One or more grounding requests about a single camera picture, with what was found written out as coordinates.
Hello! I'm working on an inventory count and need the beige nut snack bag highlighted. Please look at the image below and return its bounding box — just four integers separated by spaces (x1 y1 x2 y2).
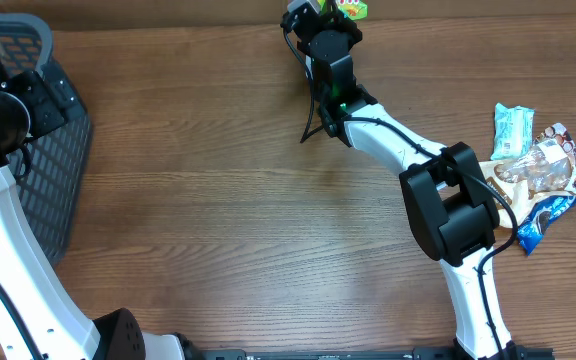
480 123 576 224

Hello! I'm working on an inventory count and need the grey plastic shopping basket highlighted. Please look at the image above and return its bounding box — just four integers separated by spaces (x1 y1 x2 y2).
0 13 93 264

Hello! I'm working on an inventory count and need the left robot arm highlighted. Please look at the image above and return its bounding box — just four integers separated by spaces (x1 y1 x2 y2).
0 14 192 360

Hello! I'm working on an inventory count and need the light blue snack packet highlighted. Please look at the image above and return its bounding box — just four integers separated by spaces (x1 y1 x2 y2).
490 103 535 161

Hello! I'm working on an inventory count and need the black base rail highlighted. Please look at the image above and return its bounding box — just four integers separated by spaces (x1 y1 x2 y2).
187 344 555 360

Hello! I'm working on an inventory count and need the blue Oreo cookie pack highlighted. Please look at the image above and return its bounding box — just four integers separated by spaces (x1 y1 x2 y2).
518 195 576 256

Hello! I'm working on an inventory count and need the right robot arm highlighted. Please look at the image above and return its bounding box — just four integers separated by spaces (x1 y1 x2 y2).
280 0 514 359

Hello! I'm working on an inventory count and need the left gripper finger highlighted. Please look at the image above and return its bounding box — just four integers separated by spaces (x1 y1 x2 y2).
55 82 86 121
41 59 71 93

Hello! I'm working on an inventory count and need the green snack bag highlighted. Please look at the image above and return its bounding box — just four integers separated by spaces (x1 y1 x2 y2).
318 0 368 20

